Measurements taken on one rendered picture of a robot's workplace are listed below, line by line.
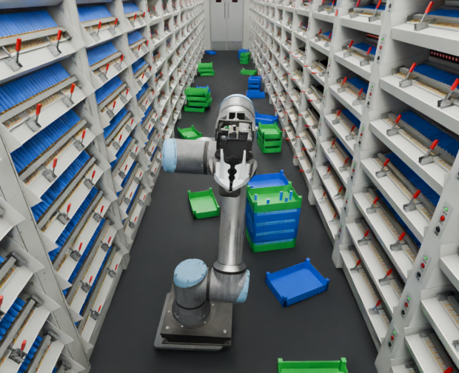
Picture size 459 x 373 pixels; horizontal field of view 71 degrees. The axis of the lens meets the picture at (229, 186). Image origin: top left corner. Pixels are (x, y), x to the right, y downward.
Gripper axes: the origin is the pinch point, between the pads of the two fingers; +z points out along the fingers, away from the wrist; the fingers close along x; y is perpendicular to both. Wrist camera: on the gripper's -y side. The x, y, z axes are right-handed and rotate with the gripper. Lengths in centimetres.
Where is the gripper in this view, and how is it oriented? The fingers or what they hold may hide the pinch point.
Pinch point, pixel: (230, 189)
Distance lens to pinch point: 54.1
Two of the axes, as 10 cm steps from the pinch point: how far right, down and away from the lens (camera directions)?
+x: 10.0, 0.6, -0.2
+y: 0.4, -8.6, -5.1
